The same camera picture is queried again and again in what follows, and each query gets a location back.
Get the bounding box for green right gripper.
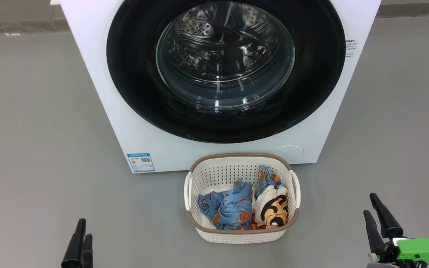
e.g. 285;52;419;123
363;193;429;268

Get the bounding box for blue energy label sticker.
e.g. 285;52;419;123
127;153;156;173

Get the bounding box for white washing machine body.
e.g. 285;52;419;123
60;0;382;174

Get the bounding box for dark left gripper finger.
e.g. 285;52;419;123
82;234;93;268
61;218;86;268

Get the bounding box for white front-load washing machine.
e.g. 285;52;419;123
106;0;346;144

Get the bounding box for cream perforated laundry basket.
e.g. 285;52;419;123
184;153;301;244

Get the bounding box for blue cartoon print shorts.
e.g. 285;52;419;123
197;179;254;230

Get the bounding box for white text sticker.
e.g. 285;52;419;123
345;38;359;58

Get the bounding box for cream blue cartoon shirt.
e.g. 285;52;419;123
250;165;290;230

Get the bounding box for round white filter cover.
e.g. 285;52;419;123
272;146;305;159

